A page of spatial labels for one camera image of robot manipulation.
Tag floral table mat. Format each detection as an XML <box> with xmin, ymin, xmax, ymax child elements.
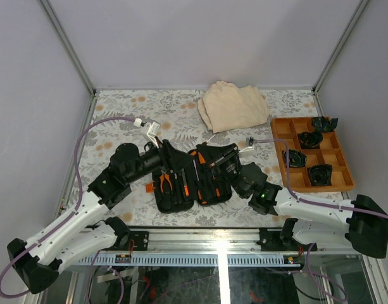
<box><xmin>62</xmin><ymin>88</ymin><xmax>353</xmax><ymax>227</ymax></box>

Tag dark tape roll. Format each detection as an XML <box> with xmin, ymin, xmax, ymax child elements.
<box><xmin>311</xmin><ymin>116</ymin><xmax>339</xmax><ymax>133</ymax></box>
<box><xmin>308</xmin><ymin>164</ymin><xmax>332</xmax><ymax>186</ymax></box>
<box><xmin>298</xmin><ymin>131</ymin><xmax>323</xmax><ymax>149</ymax></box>
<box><xmin>282</xmin><ymin>149</ymin><xmax>307</xmax><ymax>168</ymax></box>

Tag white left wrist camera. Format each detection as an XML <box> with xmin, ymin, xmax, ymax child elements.
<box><xmin>134</xmin><ymin>118</ymin><xmax>160</xmax><ymax>148</ymax></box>

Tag dark green tool case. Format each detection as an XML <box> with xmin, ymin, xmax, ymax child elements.
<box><xmin>146</xmin><ymin>143</ymin><xmax>239</xmax><ymax>213</ymax></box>

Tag orange black needle-nose pliers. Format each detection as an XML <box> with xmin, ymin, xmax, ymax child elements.
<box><xmin>160</xmin><ymin>174</ymin><xmax>173</xmax><ymax>195</ymax></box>

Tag orange compartment tray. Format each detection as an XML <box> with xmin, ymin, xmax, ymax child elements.
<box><xmin>271</xmin><ymin>117</ymin><xmax>354</xmax><ymax>193</ymax></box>

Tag orange handled long screwdriver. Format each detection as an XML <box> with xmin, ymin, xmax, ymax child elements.
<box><xmin>189</xmin><ymin>149</ymin><xmax>206</xmax><ymax>165</ymax></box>

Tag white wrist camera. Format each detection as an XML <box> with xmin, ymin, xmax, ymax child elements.
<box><xmin>134</xmin><ymin>118</ymin><xmax>160</xmax><ymax>148</ymax></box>
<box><xmin>239</xmin><ymin>137</ymin><xmax>255</xmax><ymax>157</ymax></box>

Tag large black orange screwdriver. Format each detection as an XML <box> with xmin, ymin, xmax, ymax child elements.
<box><xmin>193</xmin><ymin>160</ymin><xmax>208</xmax><ymax>206</ymax></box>

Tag orange utility knife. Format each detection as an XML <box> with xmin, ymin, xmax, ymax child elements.
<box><xmin>181</xmin><ymin>169</ymin><xmax>189</xmax><ymax>198</ymax></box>

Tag dark tape roll top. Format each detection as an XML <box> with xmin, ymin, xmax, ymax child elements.
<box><xmin>311</xmin><ymin>116</ymin><xmax>339</xmax><ymax>133</ymax></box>

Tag cream cloth bag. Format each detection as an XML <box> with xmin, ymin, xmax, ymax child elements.
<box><xmin>197</xmin><ymin>81</ymin><xmax>270</xmax><ymax>133</ymax></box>

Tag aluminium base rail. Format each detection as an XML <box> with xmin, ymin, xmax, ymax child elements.
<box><xmin>63</xmin><ymin>226</ymin><xmax>356</xmax><ymax>267</ymax></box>

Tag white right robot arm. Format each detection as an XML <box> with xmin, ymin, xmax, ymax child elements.
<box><xmin>220</xmin><ymin>156</ymin><xmax>388</xmax><ymax>259</ymax></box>

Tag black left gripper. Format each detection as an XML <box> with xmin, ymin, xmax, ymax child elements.
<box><xmin>127</xmin><ymin>137</ymin><xmax>196</xmax><ymax>186</ymax></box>

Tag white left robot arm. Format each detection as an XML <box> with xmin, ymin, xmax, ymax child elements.
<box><xmin>7</xmin><ymin>140</ymin><xmax>194</xmax><ymax>294</ymax></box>

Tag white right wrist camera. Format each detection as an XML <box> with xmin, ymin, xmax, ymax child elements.
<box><xmin>239</xmin><ymin>137</ymin><xmax>255</xmax><ymax>157</ymax></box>

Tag dark tape roll bottom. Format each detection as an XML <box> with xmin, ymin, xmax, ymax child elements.
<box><xmin>308</xmin><ymin>164</ymin><xmax>332</xmax><ymax>186</ymax></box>

